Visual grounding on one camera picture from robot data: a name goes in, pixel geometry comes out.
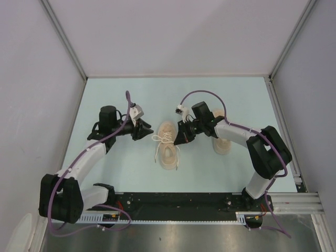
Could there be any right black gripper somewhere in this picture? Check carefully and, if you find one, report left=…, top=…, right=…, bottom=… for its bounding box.
left=174, top=119, right=204, bottom=146

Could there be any beige lace sneaker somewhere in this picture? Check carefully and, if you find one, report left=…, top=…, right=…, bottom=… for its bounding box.
left=212, top=109, right=232, bottom=155
left=158, top=121, right=176, bottom=157

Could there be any white shoelace of sneaker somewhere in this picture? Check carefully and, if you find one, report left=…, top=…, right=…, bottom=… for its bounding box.
left=152, top=132, right=181, bottom=170

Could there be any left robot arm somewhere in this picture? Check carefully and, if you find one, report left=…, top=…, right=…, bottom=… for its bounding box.
left=38, top=103, right=153, bottom=224

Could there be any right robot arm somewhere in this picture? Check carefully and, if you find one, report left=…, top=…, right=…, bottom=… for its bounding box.
left=174, top=101, right=292, bottom=211

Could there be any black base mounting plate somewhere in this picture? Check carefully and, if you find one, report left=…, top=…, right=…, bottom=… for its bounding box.
left=113, top=192, right=273, bottom=222

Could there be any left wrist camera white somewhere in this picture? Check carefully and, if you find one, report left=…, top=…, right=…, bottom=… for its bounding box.
left=129, top=103, right=144, bottom=121

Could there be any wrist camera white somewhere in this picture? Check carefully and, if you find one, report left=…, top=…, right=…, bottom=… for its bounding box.
left=175, top=104, right=190, bottom=123
left=129, top=103, right=144, bottom=121

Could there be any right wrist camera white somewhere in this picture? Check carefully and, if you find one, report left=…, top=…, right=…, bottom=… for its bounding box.
left=175, top=104, right=190, bottom=123

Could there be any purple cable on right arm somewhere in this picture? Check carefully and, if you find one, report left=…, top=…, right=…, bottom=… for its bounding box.
left=180, top=90, right=291, bottom=238

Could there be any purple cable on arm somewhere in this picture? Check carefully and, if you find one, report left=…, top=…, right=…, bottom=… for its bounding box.
left=180, top=90, right=291, bottom=238
left=48, top=90, right=132, bottom=237

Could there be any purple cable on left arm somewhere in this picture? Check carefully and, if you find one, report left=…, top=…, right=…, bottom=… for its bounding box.
left=48, top=90, right=132, bottom=237

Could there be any aluminium frame rail front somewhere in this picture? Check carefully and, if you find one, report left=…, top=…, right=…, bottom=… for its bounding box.
left=38, top=191, right=325, bottom=214

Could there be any aluminium corner post right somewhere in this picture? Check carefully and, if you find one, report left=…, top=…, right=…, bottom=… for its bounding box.
left=268, top=0, right=319, bottom=79

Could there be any aluminium corner post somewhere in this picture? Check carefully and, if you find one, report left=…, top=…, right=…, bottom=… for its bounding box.
left=39, top=0, right=88, bottom=81
left=268, top=0, right=319, bottom=79

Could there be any aluminium side rail right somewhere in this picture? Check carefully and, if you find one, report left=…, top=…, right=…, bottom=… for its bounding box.
left=264, top=77, right=307, bottom=193

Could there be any white slotted cable duct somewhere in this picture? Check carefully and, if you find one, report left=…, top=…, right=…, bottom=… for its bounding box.
left=77, top=211, right=261, bottom=225

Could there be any aluminium corner post left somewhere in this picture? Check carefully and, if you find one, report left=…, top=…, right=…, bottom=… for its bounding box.
left=39, top=0, right=88, bottom=81

